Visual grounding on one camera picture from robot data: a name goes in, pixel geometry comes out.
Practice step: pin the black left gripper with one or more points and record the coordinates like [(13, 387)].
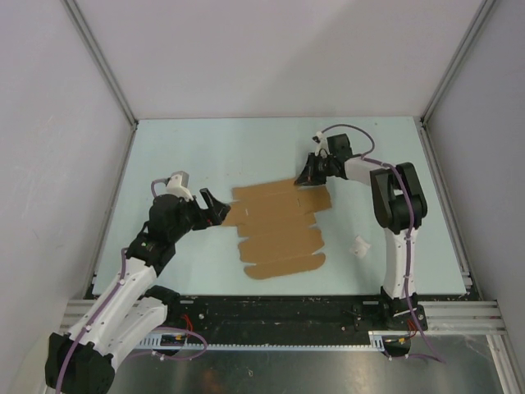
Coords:
[(215, 214)]

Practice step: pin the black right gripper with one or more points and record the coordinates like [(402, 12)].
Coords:
[(308, 176)]

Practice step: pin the brown cardboard box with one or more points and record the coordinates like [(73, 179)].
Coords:
[(277, 226)]

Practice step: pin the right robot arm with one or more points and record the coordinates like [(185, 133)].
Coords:
[(399, 207)]

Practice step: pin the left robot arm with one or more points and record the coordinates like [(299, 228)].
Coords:
[(86, 358)]

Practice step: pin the small white plastic piece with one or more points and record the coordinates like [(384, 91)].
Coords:
[(360, 247)]

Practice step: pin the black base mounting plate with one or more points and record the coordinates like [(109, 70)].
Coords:
[(280, 320)]

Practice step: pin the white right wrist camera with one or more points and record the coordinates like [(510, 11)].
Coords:
[(321, 148)]

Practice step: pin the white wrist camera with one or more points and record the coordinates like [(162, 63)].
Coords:
[(321, 148), (177, 185)]

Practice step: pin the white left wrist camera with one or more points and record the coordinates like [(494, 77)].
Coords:
[(177, 185)]

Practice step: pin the right aluminium corner post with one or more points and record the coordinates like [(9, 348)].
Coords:
[(472, 33)]

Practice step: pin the aluminium corner post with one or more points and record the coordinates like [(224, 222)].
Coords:
[(93, 48), (472, 33)]

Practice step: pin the left aluminium corner post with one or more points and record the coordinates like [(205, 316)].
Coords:
[(93, 48)]

